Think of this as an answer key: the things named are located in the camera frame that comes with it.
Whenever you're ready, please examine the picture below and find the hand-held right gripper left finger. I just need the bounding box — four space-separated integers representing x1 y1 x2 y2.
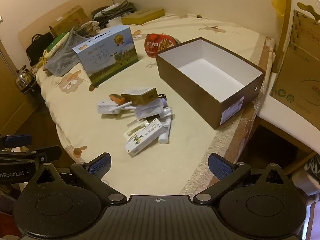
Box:
25 152 127 204

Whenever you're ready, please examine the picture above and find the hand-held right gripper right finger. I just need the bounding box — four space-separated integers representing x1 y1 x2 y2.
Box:
192 153 293 204

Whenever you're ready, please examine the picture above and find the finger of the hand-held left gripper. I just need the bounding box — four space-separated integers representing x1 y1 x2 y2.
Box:
0 146 62 165
0 134 33 149

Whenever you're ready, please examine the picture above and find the small white carton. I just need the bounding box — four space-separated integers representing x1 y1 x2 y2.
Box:
123 120 150 141

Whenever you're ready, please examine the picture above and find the white green medicine box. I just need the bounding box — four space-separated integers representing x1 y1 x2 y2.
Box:
124 123 167 157

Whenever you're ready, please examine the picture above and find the white antenna wifi repeater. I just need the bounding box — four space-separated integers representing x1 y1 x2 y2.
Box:
97 99 137 116

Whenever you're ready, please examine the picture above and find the white labelled tube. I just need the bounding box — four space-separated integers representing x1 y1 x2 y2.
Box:
158 117 172 145

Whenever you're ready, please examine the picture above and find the orange black handheld device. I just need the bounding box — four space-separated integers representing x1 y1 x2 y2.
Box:
109 93 126 104

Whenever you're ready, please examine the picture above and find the clear plastic case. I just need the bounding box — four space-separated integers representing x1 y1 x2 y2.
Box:
134 102 163 120

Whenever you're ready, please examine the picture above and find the brown storage box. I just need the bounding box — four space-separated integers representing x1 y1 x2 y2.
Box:
156 37 266 130

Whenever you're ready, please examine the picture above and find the small gold box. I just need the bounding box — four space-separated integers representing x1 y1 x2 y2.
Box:
121 87 158 105

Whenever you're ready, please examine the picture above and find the wooden cabinet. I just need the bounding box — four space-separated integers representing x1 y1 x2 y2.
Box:
0 40 40 130

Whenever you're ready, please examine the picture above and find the metal kettle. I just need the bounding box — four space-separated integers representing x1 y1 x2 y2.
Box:
16 65 35 93

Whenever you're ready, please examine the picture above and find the white chair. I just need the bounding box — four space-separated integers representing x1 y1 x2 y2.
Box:
255 0 320 178

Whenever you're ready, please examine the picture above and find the grey cloth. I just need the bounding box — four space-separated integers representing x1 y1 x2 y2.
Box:
44 29 84 78

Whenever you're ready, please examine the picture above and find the black white striped cloth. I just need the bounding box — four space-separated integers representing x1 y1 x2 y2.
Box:
304 154 320 179

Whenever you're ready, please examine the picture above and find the black handbag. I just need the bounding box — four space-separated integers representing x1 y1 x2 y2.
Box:
26 32 55 66

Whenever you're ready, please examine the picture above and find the green white packet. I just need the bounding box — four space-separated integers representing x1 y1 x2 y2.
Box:
41 32 73 64

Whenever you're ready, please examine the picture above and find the blue milk carton box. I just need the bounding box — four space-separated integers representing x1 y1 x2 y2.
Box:
72 26 139 86

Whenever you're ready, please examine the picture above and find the large printed cardboard box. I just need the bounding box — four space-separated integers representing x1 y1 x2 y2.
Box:
270 9 320 117

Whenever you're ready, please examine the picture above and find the dark printed packet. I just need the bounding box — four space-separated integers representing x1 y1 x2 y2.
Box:
75 21 100 39

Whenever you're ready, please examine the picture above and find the tan cardboard box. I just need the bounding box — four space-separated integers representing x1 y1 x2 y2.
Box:
49 5 88 37

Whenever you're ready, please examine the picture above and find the red instant food bowl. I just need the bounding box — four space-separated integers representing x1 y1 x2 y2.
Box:
145 33 181 59

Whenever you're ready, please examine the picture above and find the wooden headboard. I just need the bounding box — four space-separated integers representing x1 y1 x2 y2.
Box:
19 0 114 45

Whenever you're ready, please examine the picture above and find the olive flat box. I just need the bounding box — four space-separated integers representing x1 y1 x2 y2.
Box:
121 9 166 26

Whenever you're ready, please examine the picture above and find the dark grey bag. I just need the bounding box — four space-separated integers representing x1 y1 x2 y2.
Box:
91 1 137 24

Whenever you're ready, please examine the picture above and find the yellow plastic bag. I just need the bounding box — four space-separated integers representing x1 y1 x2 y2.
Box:
271 0 320 24

